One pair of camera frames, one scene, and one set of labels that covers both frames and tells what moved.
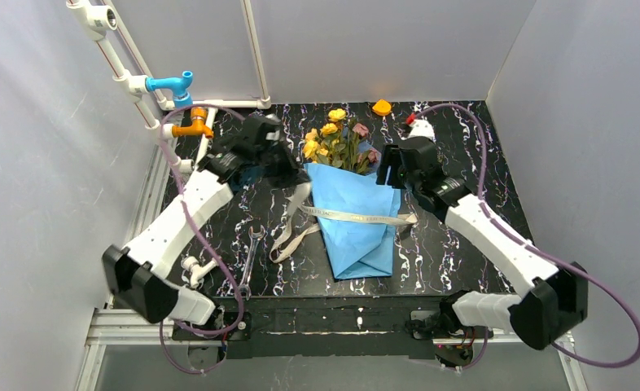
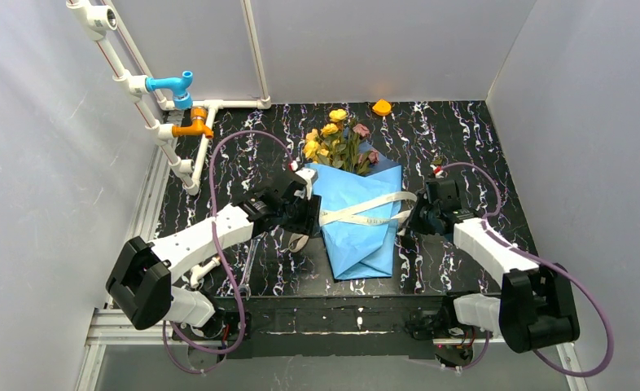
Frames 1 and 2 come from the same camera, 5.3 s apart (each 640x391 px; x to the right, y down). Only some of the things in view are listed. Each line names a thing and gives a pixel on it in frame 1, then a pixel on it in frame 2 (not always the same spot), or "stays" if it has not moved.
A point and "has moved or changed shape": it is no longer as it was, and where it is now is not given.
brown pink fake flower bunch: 358,160 stays
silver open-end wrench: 244,287 stays
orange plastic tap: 198,127 stays
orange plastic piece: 381,107 stays
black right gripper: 394,166 → 420,217
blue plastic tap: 178,85 stays
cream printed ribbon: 300,218 has moved or changed shape
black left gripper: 281,161 → 307,214
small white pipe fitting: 197,268 stays
